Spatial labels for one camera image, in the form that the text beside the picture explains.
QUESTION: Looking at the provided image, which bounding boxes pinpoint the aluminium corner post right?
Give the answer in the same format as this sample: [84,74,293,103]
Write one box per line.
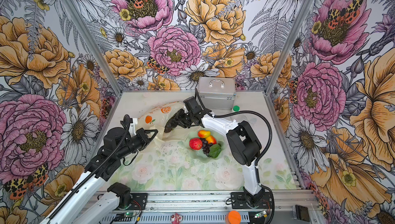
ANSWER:
[264,0,326,94]

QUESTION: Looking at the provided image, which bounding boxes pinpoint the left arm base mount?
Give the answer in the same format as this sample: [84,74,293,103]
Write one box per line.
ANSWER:
[119,193,148,211]

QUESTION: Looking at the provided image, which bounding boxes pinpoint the silver aluminium case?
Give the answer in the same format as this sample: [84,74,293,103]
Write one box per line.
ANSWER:
[197,77,236,110]

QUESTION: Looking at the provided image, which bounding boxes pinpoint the yellow red mango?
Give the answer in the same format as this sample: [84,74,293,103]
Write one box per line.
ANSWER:
[197,130,211,139]
[205,135,217,144]

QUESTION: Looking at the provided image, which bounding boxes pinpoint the red strawberry fruit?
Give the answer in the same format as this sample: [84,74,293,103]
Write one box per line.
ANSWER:
[189,138,203,151]

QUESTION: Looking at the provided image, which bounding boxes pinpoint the pink white small figure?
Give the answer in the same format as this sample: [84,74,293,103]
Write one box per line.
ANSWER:
[170,213,183,224]

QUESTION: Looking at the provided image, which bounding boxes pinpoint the aluminium corner post left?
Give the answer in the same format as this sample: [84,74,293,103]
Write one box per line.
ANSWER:
[60,0,122,97]

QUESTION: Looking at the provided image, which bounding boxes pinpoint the black corrugated cable right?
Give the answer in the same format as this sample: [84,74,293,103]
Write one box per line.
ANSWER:
[194,88,275,224]

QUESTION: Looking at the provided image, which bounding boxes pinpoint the green leaf grape bunch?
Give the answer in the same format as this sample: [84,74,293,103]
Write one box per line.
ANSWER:
[202,141,222,158]

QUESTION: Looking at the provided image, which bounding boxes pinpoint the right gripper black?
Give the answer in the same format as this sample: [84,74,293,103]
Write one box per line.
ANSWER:
[170,108,194,128]

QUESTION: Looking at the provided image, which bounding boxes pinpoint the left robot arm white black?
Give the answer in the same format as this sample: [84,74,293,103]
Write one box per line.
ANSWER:
[41,127,158,224]

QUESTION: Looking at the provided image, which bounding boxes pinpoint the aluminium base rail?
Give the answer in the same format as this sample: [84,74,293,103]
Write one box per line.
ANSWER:
[81,189,318,224]

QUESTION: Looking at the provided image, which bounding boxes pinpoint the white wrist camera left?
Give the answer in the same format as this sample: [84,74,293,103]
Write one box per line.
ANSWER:
[129,118,138,137]

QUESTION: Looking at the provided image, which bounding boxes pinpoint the dark avocado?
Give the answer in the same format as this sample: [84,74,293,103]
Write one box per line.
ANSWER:
[164,122,178,133]

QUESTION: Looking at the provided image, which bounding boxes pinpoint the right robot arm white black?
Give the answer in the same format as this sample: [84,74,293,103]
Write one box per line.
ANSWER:
[164,96,273,208]

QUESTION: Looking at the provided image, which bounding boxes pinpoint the light green wavy plate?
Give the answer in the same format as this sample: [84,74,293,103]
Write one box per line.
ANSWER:
[184,130,226,163]

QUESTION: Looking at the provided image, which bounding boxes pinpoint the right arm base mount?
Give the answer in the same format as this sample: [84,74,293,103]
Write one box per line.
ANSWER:
[230,192,274,210]

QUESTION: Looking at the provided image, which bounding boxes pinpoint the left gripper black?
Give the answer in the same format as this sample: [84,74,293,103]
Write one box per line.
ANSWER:
[117,128,158,158]

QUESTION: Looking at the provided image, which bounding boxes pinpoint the aluminium corner post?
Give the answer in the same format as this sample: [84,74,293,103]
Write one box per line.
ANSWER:
[60,0,122,97]
[264,0,326,94]

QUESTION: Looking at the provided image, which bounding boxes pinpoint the black corrugated cable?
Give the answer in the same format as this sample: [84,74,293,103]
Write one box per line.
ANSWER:
[194,88,275,224]
[49,114,132,220]

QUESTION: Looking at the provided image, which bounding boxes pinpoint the black device on rail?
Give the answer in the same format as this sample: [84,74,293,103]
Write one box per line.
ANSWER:
[293,205,310,223]

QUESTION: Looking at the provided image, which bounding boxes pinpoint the black corrugated cable left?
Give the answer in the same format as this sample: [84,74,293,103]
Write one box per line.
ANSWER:
[49,114,132,220]

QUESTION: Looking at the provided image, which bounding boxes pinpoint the white bottle green cap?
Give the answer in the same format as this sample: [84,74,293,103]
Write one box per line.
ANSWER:
[232,105,240,112]

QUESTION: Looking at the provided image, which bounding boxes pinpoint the cream translucent plastic bag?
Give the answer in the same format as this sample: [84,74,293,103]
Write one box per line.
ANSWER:
[136,102,191,148]

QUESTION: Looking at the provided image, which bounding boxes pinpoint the orange round cap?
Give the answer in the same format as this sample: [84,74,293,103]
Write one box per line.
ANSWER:
[225,210,242,224]

